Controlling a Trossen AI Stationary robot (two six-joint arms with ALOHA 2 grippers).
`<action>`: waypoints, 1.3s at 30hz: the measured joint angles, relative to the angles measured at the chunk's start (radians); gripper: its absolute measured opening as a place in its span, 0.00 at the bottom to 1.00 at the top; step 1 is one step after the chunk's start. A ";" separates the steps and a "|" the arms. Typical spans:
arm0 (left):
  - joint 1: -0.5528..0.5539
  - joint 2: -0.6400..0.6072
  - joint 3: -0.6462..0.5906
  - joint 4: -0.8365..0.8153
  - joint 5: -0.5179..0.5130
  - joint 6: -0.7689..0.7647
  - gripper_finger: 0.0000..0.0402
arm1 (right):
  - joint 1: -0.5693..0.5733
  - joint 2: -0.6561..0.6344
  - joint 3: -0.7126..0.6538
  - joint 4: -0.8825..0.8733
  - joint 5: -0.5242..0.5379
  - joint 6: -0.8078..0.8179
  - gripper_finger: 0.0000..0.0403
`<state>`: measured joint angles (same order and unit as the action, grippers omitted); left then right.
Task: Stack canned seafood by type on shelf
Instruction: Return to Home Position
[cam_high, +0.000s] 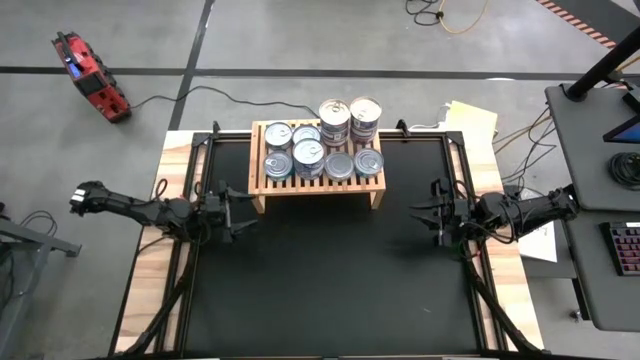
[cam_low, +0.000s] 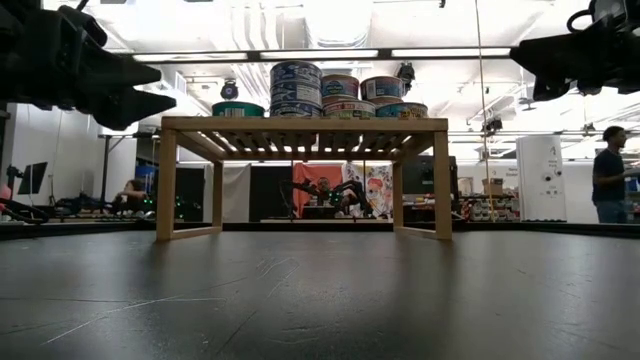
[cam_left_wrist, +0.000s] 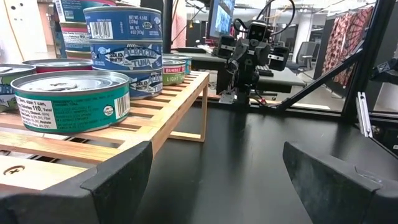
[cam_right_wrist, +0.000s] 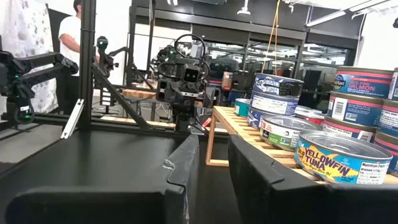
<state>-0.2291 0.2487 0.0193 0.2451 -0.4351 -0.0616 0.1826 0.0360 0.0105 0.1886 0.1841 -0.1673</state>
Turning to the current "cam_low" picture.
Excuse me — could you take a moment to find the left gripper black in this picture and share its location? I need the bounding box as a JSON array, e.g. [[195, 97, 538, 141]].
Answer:
[[0, 0, 178, 132]]

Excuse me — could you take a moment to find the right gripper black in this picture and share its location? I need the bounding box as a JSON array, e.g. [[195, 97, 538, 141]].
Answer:
[[508, 14, 640, 103]]

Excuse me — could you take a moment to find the teal label tuna can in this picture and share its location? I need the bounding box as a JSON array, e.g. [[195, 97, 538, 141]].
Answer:
[[211, 100, 266, 118], [374, 101, 429, 119]]

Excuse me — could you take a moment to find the storage shelf rack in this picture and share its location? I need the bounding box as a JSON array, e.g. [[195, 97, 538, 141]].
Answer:
[[455, 194, 521, 222]]

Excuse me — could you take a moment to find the wooden slatted shelf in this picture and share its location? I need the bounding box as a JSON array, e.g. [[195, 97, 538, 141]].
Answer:
[[155, 115, 454, 241]]

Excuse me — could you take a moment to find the white panel on stand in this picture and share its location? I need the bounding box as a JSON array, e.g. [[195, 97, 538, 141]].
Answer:
[[97, 119, 144, 137]]

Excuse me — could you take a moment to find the white light strip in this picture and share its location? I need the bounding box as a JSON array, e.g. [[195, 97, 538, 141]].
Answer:
[[132, 52, 249, 63], [391, 47, 513, 58], [259, 48, 380, 60]]

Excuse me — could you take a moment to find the person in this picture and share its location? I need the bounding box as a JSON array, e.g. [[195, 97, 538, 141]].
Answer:
[[314, 176, 335, 204], [110, 178, 151, 215], [592, 124, 640, 225]]

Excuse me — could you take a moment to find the cardboard box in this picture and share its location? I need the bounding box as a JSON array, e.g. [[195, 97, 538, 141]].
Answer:
[[480, 177, 506, 197]]

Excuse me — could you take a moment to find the overhead rig crossbar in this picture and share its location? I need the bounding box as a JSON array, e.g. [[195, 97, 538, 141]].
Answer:
[[107, 45, 521, 66]]

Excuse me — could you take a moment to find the black monitor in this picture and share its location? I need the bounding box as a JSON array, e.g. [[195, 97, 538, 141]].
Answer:
[[403, 155, 459, 196], [17, 161, 49, 196]]

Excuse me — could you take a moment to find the white hanging cloth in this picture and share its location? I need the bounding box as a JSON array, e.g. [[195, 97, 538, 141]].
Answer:
[[202, 164, 252, 224]]

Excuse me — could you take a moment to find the black partition curtain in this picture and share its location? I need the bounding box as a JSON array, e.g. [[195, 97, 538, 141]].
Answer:
[[174, 164, 296, 224]]

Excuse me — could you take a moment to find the red hanging cloth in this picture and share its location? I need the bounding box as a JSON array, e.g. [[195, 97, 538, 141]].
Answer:
[[292, 162, 347, 220]]

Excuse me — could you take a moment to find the floral hanging cloth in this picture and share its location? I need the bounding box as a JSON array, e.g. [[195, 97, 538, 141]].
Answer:
[[342, 162, 396, 220]]

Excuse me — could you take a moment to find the black camera cable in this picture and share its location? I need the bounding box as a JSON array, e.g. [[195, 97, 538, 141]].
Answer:
[[566, 7, 599, 34]]

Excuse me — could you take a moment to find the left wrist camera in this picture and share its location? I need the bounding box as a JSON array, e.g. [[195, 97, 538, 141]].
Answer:
[[57, 3, 110, 49]]

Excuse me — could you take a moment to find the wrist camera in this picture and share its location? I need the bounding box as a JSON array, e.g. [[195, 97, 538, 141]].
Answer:
[[588, 0, 640, 31], [57, 3, 110, 49]]

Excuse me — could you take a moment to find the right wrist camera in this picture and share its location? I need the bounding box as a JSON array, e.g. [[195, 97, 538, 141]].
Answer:
[[588, 0, 640, 31]]

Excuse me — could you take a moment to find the black cable loop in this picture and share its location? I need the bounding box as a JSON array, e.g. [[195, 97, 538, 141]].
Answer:
[[0, 197, 51, 225]]

